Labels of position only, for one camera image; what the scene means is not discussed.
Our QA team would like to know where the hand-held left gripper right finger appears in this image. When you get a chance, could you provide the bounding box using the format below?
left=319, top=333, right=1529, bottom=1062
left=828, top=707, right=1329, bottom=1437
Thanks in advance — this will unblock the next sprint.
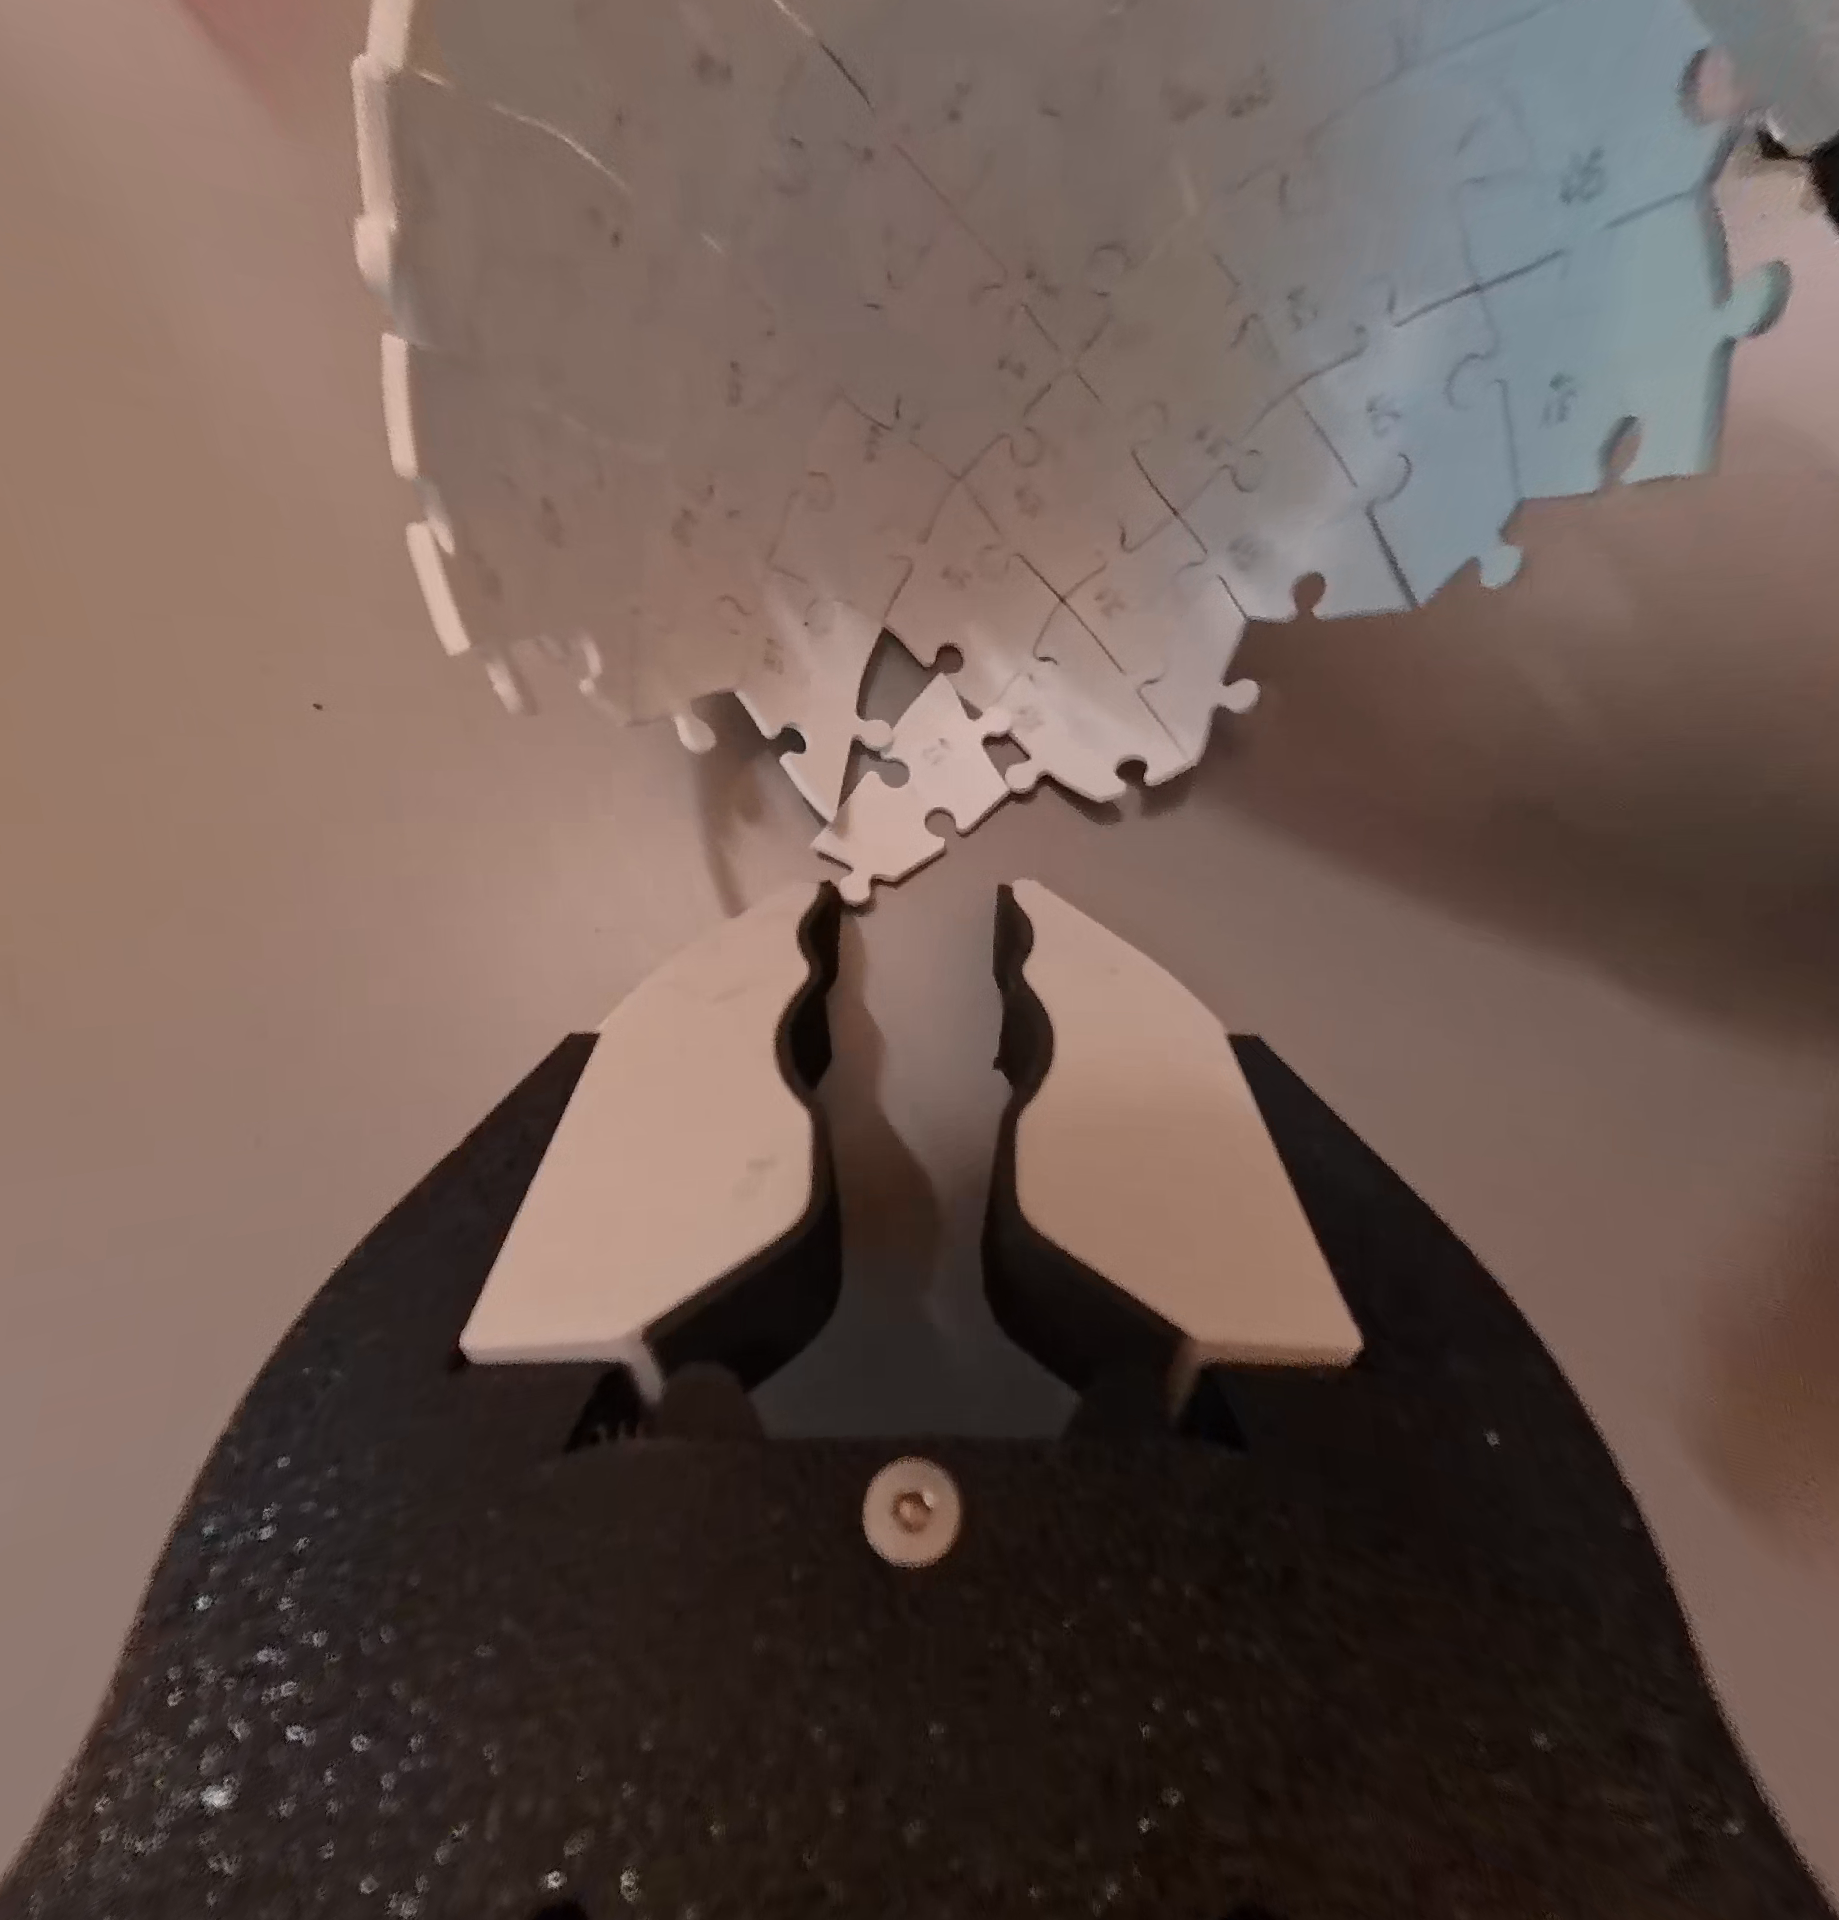
left=984, top=881, right=1366, bottom=1411

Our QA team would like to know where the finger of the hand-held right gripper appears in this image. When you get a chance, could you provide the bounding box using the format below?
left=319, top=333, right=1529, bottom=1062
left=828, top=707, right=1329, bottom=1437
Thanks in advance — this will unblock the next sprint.
left=1705, top=0, right=1839, bottom=286

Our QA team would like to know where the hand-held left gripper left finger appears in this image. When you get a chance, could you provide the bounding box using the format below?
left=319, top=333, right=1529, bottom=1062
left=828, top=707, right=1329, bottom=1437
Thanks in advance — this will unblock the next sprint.
left=458, top=882, right=841, bottom=1403

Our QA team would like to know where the single white jigsaw piece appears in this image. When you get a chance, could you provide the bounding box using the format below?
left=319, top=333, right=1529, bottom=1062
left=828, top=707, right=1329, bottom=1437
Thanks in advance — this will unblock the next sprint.
left=815, top=637, right=1018, bottom=908

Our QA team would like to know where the partly built puzzle ball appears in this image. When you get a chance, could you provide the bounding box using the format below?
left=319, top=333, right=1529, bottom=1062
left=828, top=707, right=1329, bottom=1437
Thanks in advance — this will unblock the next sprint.
left=352, top=0, right=1793, bottom=819

